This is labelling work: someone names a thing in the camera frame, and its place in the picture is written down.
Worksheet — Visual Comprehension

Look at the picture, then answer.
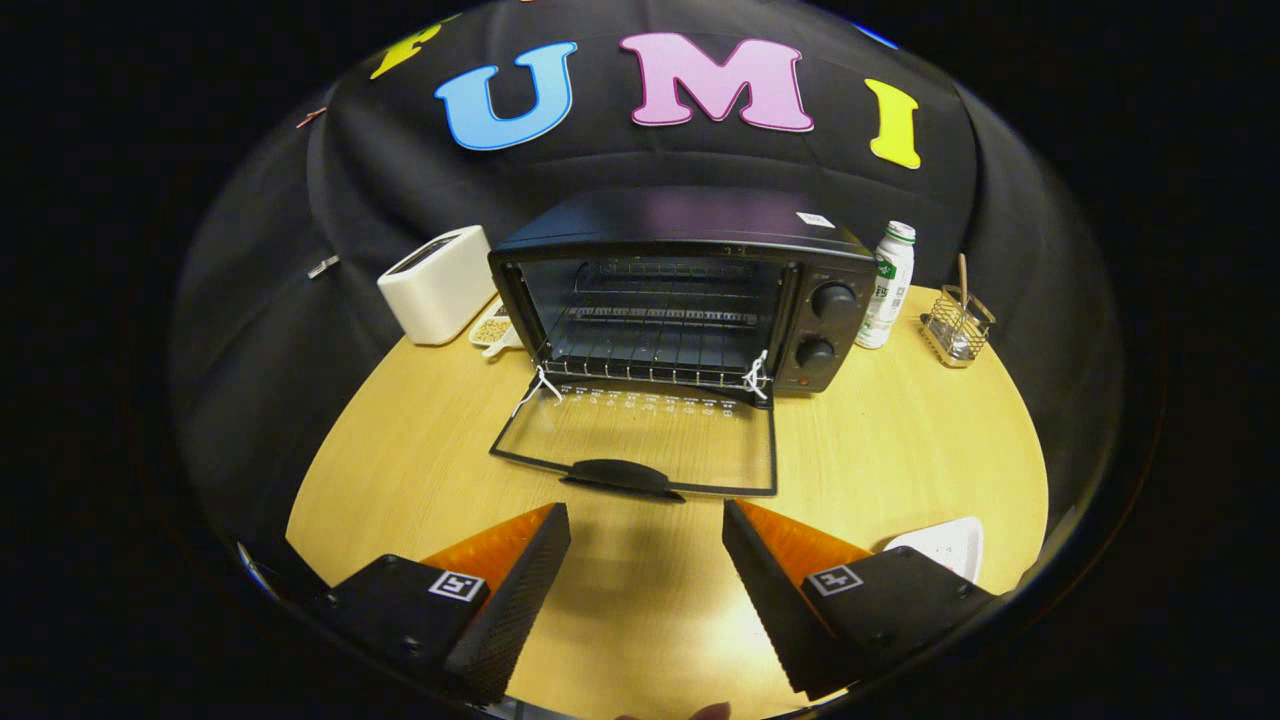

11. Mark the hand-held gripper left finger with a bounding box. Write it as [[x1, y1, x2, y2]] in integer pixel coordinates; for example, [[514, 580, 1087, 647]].
[[318, 502, 572, 705]]

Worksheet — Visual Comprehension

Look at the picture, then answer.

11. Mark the white toaster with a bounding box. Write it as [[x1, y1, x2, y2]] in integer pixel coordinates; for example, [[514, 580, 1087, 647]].
[[377, 225, 498, 347]]

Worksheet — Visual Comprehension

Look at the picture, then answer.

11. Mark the white plate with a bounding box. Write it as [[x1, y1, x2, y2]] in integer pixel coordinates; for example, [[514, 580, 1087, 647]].
[[885, 517, 985, 584]]

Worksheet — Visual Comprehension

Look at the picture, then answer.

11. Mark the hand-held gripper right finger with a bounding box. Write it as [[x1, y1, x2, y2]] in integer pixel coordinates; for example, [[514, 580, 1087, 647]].
[[721, 499, 1001, 701]]

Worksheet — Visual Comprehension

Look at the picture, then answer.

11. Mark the white drink bottle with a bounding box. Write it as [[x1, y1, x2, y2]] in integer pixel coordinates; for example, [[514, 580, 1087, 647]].
[[855, 221, 917, 350]]

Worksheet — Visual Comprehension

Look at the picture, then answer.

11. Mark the black toaster oven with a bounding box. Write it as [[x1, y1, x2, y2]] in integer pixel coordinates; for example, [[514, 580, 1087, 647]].
[[488, 185, 879, 503]]

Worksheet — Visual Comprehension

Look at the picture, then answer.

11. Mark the metal wire basket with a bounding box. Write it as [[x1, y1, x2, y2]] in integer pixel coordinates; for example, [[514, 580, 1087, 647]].
[[920, 285, 997, 369]]

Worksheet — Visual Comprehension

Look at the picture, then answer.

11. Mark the metal wire oven rack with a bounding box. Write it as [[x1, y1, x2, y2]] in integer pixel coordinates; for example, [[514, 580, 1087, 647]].
[[545, 300, 773, 393]]

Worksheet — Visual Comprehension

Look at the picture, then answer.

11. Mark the white dish of grains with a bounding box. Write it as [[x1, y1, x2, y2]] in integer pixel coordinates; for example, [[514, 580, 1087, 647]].
[[468, 298, 523, 358]]

